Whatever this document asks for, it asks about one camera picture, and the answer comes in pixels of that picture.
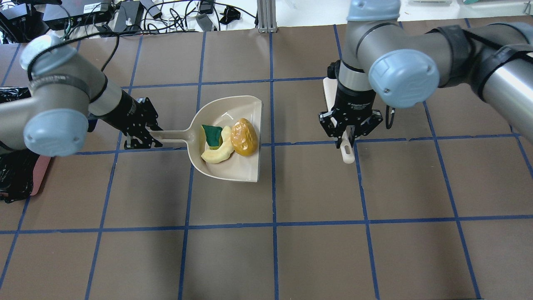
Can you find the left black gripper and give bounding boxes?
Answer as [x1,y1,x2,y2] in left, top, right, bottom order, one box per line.
[101,91,162,150]

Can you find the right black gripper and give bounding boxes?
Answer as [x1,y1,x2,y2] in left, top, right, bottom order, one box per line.
[319,82,384,149]

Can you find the white hand brush black bristles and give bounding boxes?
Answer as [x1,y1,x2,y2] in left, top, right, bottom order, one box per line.
[322,77,355,165]

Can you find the green yellow sponge piece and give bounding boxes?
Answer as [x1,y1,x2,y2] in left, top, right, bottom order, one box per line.
[202,125,223,150]

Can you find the beige plastic dustpan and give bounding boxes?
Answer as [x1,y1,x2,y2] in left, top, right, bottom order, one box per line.
[151,95,263,183]

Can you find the orange yellow bread lump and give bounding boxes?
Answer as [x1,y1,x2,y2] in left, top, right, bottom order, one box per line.
[231,118,259,156]

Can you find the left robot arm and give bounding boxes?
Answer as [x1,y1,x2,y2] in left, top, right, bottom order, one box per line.
[0,35,162,157]

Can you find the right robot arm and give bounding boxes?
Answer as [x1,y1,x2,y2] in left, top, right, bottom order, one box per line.
[319,0,533,148]

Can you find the bin with black bag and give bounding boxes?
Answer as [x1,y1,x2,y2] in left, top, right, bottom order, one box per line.
[0,87,52,204]

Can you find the black power adapter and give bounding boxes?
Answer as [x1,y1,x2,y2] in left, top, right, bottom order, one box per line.
[364,0,389,21]

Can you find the aluminium frame post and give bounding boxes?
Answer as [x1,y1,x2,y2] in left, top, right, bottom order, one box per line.
[257,0,278,33]

